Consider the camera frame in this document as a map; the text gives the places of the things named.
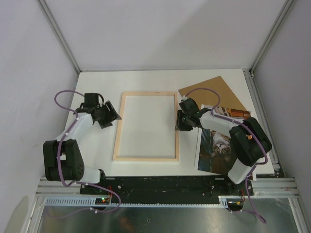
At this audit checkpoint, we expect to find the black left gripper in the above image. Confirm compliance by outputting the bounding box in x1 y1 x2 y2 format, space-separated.
95 101 121 129

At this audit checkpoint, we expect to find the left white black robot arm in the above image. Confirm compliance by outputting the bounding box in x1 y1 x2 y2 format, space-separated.
43 93 121 194

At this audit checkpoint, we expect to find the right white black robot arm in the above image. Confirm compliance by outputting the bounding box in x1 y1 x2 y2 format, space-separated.
175 96 272 195

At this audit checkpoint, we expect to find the cat and books photo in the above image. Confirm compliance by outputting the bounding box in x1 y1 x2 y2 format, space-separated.
198 108 261 184

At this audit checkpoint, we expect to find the brown cardboard backing board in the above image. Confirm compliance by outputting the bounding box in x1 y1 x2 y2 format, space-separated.
178 76 247 110

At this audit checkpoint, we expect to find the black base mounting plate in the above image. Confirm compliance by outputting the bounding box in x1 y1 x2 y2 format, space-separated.
80 176 254 204

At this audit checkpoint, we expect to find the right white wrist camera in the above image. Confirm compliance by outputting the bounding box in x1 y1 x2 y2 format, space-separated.
180 96 189 103

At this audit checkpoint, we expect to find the grey slotted cable duct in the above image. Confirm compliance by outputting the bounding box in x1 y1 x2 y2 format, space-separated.
43 196 230 208

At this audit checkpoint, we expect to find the aluminium front rail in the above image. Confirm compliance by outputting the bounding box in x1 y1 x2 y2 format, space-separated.
35 178 300 198

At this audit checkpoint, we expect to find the left aluminium corner post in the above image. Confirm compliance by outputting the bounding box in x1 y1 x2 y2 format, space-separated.
36 0 81 74

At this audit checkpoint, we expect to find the aluminium corner post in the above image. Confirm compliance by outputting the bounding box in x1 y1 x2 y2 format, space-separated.
249 0 296 77
36 0 81 74

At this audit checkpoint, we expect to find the right aluminium corner post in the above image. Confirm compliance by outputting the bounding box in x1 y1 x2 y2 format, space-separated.
249 0 296 77

